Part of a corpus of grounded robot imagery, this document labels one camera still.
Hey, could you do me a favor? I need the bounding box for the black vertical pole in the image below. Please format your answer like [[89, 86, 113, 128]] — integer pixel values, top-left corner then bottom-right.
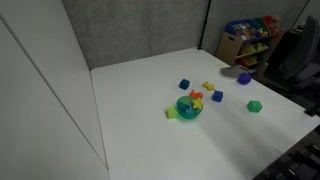
[[197, 0, 212, 51]]

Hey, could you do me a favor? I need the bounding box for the grey flat object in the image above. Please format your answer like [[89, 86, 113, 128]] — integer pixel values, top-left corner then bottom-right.
[[220, 65, 248, 80]]

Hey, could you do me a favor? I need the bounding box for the lime green cube block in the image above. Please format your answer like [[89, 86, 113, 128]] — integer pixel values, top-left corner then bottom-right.
[[166, 105, 179, 120]]

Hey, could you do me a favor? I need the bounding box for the blue cube block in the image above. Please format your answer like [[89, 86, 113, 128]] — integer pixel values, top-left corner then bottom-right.
[[211, 90, 225, 103], [178, 78, 191, 91]]

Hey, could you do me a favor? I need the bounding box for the yellow storage bin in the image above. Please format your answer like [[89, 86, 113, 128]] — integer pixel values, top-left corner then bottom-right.
[[240, 42, 270, 57]]

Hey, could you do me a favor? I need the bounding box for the wooden toy shelf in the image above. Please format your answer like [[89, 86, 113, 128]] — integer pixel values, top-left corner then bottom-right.
[[215, 15, 287, 70]]

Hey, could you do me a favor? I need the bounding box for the blue toy piece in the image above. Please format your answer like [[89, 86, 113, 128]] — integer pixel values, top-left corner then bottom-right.
[[182, 104, 196, 116]]

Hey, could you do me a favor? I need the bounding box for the black clamp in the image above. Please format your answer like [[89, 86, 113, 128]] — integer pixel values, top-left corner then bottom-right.
[[303, 103, 320, 118]]

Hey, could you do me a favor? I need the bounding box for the orange bear toy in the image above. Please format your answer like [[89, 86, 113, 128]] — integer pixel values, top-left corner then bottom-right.
[[189, 89, 204, 101]]

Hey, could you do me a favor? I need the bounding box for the red storage bin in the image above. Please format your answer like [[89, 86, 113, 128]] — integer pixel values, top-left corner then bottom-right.
[[262, 15, 282, 32]]

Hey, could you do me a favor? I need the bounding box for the grey office chair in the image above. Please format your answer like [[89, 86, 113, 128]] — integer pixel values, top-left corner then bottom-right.
[[266, 15, 320, 98]]

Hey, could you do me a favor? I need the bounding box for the green hexagonal block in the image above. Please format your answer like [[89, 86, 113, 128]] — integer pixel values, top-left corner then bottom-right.
[[246, 99, 264, 114]]

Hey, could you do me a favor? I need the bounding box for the purple block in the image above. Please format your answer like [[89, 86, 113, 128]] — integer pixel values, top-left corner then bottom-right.
[[236, 73, 253, 86]]

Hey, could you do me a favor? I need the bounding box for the blue storage bin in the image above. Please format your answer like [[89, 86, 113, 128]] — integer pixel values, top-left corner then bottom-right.
[[225, 20, 258, 41]]

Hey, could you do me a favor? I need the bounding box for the green storage bin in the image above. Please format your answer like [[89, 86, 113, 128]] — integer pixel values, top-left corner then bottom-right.
[[252, 17, 272, 36]]

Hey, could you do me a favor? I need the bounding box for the black equipment rack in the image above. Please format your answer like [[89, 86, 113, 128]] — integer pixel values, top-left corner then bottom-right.
[[252, 129, 320, 180]]

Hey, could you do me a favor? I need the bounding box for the yellow star toy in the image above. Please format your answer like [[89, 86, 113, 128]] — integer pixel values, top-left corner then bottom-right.
[[192, 98, 205, 111]]

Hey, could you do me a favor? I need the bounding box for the green translucent plastic bowl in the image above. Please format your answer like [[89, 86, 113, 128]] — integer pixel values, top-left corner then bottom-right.
[[176, 95, 205, 121]]

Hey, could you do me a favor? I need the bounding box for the yellow bear toy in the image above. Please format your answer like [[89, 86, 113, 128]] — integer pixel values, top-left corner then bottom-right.
[[202, 81, 216, 92]]

